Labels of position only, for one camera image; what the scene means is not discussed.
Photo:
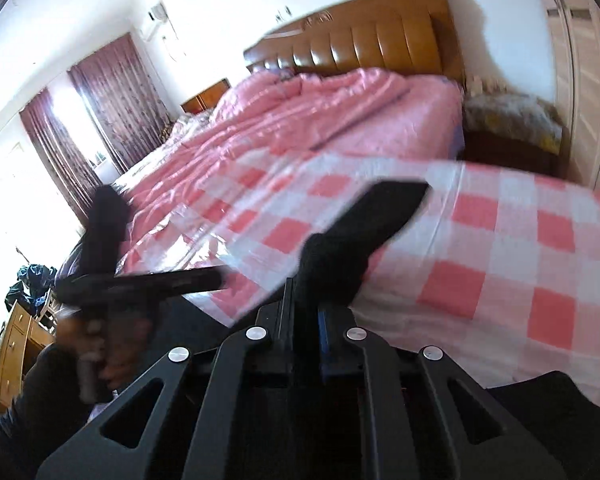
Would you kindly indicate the wooden drawer cabinet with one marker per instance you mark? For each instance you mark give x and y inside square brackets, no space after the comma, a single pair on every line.
[23,340]

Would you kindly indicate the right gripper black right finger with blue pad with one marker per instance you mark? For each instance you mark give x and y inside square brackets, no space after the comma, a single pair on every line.
[395,414]

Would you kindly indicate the person's left hand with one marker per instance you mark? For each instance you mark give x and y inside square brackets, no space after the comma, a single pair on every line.
[115,346]

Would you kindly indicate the light wood wardrobe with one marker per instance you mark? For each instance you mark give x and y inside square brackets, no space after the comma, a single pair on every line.
[575,33]

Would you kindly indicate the nightstand with floral cloth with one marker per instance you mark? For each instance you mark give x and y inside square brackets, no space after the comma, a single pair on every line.
[506,128]

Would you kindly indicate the far wooden nightstand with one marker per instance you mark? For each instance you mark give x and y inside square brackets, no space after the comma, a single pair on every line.
[207,99]

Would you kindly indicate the pink checkered bed sheet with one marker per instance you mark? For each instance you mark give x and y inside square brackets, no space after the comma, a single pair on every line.
[500,268]

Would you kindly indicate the pink quilt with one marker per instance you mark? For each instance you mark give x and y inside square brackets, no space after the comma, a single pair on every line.
[305,115]

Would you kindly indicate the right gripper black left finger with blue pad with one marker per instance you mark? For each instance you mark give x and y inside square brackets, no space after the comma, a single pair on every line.
[218,414]

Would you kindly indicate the dark red curtain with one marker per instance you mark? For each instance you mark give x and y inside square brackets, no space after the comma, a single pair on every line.
[120,100]

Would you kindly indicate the brown leather headboard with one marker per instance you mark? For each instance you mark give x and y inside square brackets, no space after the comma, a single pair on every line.
[408,37]

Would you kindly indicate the black pants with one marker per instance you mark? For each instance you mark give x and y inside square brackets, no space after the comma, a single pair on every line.
[331,270]

